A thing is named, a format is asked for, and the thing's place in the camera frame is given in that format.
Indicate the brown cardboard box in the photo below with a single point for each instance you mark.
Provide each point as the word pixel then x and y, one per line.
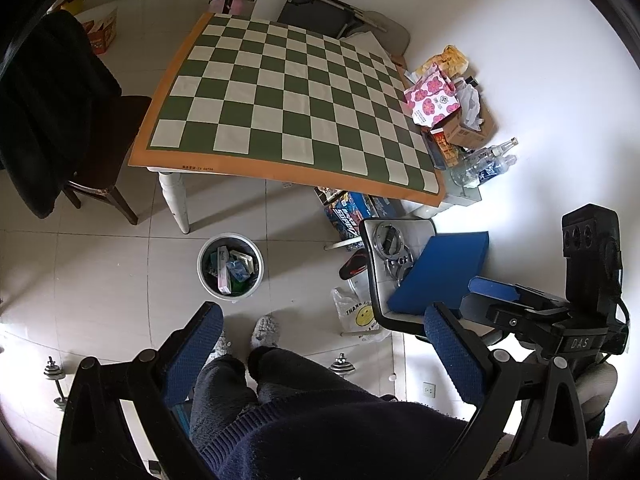
pixel 465 135

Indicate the white round trash bin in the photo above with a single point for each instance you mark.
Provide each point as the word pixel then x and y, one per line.
pixel 202 266

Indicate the white table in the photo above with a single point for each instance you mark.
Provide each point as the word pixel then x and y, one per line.
pixel 175 200

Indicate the clear smiley plastic bag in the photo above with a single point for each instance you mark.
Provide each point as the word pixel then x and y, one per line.
pixel 360 315

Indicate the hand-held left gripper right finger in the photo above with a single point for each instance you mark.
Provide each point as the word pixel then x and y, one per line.
pixel 455 355

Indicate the chrome weight plate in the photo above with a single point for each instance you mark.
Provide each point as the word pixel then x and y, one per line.
pixel 387 237
pixel 400 266

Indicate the yellow snack bag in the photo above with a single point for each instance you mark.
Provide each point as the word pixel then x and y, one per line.
pixel 450 60

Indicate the grey fluffy slipper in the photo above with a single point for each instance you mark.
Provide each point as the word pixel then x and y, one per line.
pixel 265 330
pixel 221 342

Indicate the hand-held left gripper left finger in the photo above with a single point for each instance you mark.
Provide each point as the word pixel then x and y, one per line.
pixel 192 355

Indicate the white power socket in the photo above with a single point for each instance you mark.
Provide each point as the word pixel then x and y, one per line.
pixel 428 389

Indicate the chrome dumbbell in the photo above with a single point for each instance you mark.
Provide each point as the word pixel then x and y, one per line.
pixel 342 362
pixel 52 375

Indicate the person's legs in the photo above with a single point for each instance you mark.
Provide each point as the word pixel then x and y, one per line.
pixel 225 395

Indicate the green cardboard carton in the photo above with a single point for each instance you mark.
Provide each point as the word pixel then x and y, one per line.
pixel 241 287

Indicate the orange cardboard box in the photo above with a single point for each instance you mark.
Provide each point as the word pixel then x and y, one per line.
pixel 102 35

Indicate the blue label plastic bottle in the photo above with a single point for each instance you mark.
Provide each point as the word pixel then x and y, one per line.
pixel 487 172

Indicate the blue printed box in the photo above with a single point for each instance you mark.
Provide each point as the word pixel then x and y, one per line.
pixel 350 215

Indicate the clear glass bottle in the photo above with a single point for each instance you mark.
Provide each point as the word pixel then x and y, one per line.
pixel 495 149

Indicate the small printed box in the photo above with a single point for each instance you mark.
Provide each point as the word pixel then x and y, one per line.
pixel 330 195

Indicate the pink plastic object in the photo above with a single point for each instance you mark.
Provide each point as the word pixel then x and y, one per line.
pixel 227 5

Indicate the person's dark blue sweater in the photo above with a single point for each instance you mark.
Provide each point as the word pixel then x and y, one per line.
pixel 340 440

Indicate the pink floral tissue box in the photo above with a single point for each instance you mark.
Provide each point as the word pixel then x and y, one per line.
pixel 432 97

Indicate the black bin liner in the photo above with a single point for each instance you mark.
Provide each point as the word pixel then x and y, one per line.
pixel 212 255

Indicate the stool with blue cushion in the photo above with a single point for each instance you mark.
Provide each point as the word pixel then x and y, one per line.
pixel 420 230

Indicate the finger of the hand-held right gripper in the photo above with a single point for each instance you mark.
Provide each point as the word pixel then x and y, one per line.
pixel 475 310
pixel 492 287

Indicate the white plastic bag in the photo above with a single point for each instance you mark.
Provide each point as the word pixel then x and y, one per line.
pixel 467 100

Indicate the white pink box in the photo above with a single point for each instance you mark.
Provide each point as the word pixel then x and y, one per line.
pixel 223 270

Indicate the brown wooden chair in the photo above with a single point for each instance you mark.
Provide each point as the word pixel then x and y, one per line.
pixel 125 125

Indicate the blue cushion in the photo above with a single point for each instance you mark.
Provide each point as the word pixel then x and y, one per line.
pixel 440 270

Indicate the blue white packet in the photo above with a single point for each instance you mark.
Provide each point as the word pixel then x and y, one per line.
pixel 237 267

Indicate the orange red packet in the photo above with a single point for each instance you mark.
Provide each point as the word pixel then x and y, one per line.
pixel 442 147

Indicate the black jacket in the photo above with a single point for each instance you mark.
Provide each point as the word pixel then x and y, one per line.
pixel 50 110

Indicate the red black slipper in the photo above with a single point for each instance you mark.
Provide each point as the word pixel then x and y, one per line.
pixel 352 265

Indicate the green checkered chessboard mat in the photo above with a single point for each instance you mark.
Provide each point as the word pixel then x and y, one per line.
pixel 280 95

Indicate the dark folding chair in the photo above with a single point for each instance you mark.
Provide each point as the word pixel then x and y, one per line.
pixel 310 12

